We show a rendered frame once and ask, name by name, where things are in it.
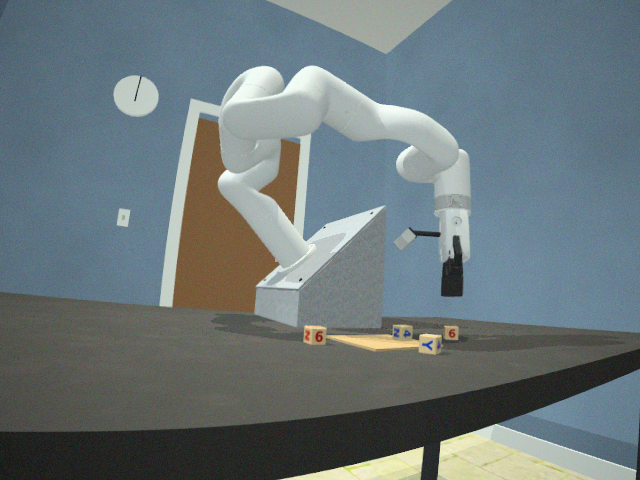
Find cream letter block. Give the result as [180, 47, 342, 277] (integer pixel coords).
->
[419, 334, 442, 355]
[304, 326, 327, 345]
[443, 326, 459, 340]
[392, 325, 413, 341]

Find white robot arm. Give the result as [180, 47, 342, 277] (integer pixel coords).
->
[218, 66, 471, 275]

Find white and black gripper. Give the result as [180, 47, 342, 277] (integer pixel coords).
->
[434, 208, 471, 297]

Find tan flat mat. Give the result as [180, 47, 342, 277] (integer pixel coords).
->
[326, 335, 419, 352]

